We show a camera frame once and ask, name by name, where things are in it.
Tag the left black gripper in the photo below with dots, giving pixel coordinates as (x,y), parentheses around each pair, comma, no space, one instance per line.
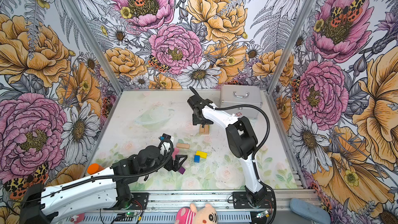
(170,166)

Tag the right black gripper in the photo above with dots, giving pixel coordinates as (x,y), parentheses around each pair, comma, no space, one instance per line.
(195,121)

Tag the pink wood block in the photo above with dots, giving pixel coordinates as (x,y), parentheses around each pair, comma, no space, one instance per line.
(175,152)

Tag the natural wood block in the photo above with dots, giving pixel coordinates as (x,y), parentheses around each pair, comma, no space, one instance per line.
(183,146)
(204,129)

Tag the yellow wood block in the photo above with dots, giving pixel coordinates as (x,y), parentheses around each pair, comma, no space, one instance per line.
(201,154)

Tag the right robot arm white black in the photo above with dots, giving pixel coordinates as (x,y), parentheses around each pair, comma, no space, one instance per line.
(241,137)

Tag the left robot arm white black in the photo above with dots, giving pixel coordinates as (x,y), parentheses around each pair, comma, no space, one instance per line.
(106,189)

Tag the purple wood block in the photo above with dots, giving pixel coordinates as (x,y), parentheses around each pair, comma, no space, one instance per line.
(182,170)

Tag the blue wood block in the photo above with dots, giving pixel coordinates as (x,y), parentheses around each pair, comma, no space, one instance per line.
(197,159)

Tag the silver aluminium case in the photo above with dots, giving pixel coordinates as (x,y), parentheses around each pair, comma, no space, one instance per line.
(232,95)

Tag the pink plush pig toy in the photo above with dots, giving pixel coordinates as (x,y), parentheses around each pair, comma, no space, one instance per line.
(191,215)

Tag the small pink toy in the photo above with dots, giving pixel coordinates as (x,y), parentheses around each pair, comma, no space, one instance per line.
(77,219)

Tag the blue grey cushion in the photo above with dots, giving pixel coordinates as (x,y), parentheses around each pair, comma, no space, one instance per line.
(310,211)

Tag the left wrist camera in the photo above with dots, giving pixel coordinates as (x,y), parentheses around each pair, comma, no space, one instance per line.
(165,138)

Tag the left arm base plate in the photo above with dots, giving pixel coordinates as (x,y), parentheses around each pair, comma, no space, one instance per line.
(133,201)

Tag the aluminium front rail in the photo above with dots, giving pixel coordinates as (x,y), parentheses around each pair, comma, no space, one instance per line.
(163,206)

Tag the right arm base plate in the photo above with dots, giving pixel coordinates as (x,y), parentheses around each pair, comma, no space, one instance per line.
(239,199)

